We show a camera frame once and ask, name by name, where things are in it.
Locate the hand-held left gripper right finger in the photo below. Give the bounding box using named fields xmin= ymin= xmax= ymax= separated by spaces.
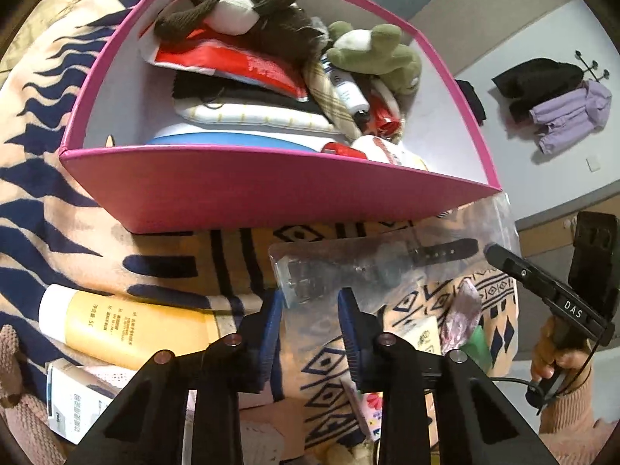
xmin=336 ymin=287 xmax=560 ymax=465

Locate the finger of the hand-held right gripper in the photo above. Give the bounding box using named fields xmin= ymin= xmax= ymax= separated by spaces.
xmin=483 ymin=243 xmax=547 ymax=297

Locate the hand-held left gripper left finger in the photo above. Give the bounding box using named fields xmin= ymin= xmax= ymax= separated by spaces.
xmin=63 ymin=288 xmax=286 ymax=465

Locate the clear plastic bag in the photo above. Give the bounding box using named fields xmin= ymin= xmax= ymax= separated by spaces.
xmin=268 ymin=193 xmax=515 ymax=398

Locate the black wristwatch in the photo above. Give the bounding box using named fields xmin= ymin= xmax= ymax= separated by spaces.
xmin=286 ymin=238 xmax=480 ymax=298

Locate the pink cardboard box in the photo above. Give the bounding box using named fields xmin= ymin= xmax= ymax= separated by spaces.
xmin=58 ymin=0 xmax=502 ymax=234

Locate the green frog plush toy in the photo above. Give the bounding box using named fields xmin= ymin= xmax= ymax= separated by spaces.
xmin=325 ymin=20 xmax=422 ymax=93

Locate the person's right hand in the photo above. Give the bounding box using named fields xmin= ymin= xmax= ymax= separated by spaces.
xmin=530 ymin=317 xmax=594 ymax=393

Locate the beige cabinet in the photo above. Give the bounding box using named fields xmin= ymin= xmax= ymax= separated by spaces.
xmin=514 ymin=198 xmax=620 ymax=291

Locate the pink wrapper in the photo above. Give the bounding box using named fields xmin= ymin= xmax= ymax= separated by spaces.
xmin=438 ymin=278 xmax=482 ymax=350

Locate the small beige packet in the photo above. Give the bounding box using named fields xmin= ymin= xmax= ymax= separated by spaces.
xmin=402 ymin=316 xmax=443 ymax=355

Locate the floral printed card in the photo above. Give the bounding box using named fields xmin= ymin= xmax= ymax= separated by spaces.
xmin=341 ymin=380 xmax=384 ymax=441

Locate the green packet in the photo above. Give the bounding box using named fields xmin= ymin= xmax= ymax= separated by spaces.
xmin=460 ymin=325 xmax=492 ymax=374

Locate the yellow and white tube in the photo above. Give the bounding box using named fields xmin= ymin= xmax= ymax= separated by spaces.
xmin=38 ymin=283 xmax=238 ymax=371

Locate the purple jacket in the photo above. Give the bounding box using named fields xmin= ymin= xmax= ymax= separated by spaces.
xmin=528 ymin=80 xmax=612 ymax=156

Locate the pile of dark clothes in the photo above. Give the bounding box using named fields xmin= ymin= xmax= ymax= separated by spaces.
xmin=455 ymin=79 xmax=486 ymax=127

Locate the white bottle with orange label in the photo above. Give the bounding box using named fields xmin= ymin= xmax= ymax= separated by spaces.
xmin=322 ymin=134 xmax=429 ymax=171

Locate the black jacket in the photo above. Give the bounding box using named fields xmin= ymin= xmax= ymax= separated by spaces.
xmin=491 ymin=57 xmax=584 ymax=124

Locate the red tube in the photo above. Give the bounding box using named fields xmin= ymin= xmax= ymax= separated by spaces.
xmin=353 ymin=94 xmax=403 ymax=136

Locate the blue plastic container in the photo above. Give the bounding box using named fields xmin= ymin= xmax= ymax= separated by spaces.
xmin=145 ymin=130 xmax=350 ymax=153

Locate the white carton with blue print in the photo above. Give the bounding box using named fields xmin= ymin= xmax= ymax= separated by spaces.
xmin=46 ymin=359 xmax=141 ymax=445

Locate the white printed pouch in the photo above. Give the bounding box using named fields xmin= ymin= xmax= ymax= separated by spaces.
xmin=370 ymin=80 xmax=403 ymax=112

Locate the plaid cloth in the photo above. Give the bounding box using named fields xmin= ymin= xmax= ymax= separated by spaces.
xmin=303 ymin=60 xmax=364 ymax=139

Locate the peach patterned blanket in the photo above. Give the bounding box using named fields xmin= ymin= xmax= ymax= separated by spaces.
xmin=0 ymin=0 xmax=521 ymax=465

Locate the pink knitted toy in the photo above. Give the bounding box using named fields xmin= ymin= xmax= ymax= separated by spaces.
xmin=0 ymin=324 xmax=64 ymax=465

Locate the red plastic bag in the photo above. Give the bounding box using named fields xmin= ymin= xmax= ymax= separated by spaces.
xmin=154 ymin=29 xmax=311 ymax=100

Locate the brown knitted plush toy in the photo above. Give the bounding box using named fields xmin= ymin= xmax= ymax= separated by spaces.
xmin=154 ymin=0 xmax=330 ymax=64

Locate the beige jacket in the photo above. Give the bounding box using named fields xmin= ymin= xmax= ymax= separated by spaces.
xmin=10 ymin=0 xmax=122 ymax=59

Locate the black cable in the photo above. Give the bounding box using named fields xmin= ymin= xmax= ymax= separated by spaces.
xmin=484 ymin=375 xmax=549 ymax=415

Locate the wall coat rack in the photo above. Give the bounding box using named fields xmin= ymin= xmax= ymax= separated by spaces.
xmin=574 ymin=50 xmax=610 ymax=81

